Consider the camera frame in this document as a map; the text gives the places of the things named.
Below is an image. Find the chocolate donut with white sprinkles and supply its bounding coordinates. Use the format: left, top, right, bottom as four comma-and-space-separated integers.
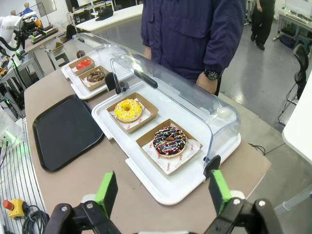
86, 70, 106, 86

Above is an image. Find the black bag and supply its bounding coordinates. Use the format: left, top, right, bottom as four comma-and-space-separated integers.
95, 7, 115, 22

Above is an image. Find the small white display case base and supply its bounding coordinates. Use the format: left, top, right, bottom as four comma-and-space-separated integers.
60, 50, 128, 100

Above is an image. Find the white curved table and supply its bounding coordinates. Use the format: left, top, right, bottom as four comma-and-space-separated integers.
76, 3, 144, 33

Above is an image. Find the grey workbench desk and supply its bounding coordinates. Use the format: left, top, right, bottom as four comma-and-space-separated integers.
24, 26, 74, 77

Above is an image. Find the white side table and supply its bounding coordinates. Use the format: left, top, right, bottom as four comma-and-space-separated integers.
281, 82, 312, 167

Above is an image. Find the large clear display case lid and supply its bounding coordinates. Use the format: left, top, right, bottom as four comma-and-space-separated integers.
109, 54, 241, 181

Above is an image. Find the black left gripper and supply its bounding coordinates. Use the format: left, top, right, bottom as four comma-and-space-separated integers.
20, 20, 39, 38

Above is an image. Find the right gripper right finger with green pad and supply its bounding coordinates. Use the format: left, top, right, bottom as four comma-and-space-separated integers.
203, 169, 285, 234

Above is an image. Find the black coiled cable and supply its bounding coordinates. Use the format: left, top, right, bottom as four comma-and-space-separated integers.
21, 205, 50, 234

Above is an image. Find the black wrist watch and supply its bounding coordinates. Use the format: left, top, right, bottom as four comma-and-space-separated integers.
203, 68, 222, 81

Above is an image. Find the red glazed donut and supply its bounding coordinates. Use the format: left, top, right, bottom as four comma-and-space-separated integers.
76, 58, 94, 71

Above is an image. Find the bystander in dark clothes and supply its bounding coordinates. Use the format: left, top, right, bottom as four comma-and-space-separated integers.
250, 0, 276, 51

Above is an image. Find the yellow emergency stop button box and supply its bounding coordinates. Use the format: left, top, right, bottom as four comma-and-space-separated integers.
2, 198, 29, 220

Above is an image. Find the person torso navy jacket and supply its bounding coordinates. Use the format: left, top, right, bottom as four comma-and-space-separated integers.
140, 0, 247, 96

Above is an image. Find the near white display case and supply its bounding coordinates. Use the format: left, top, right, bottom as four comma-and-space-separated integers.
91, 85, 242, 206

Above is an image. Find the white printed paper liner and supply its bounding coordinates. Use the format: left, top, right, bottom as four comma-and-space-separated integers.
141, 123, 202, 176
108, 97, 149, 132

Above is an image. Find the person left hand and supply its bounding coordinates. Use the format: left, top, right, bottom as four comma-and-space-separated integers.
195, 72, 218, 96

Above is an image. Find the black plastic serving tray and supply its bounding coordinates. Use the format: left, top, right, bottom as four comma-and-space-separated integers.
32, 94, 105, 172

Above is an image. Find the brown cardboard donut tray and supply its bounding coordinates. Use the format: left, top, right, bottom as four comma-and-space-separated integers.
135, 118, 204, 176
78, 65, 111, 92
68, 55, 96, 77
106, 92, 159, 134

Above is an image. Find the yellow frosted sprinkle donut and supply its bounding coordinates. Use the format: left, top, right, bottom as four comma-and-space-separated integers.
114, 98, 143, 123

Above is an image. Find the black office chair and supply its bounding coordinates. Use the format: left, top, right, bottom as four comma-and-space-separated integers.
277, 43, 310, 125

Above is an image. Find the chocolate donut with colourful sprinkles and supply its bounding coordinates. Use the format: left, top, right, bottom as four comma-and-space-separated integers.
153, 125, 188, 159

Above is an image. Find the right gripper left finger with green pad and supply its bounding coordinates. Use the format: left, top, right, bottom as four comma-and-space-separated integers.
45, 170, 119, 234

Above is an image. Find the small clear display case lid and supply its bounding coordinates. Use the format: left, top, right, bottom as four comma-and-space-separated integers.
72, 32, 134, 93

